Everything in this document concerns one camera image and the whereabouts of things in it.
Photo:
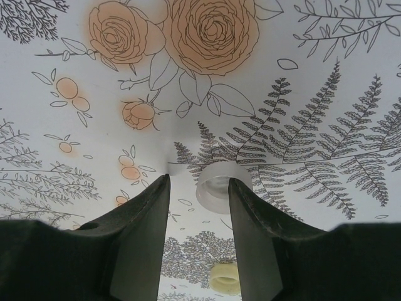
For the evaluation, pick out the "pale yellow bottle cap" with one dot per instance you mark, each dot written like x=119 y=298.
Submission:
x=224 y=276

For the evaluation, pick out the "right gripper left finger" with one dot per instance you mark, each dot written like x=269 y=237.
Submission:
x=131 y=244

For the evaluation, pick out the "floral patterned table cover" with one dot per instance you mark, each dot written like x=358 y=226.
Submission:
x=62 y=125

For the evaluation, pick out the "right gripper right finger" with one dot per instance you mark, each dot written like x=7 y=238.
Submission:
x=266 y=251

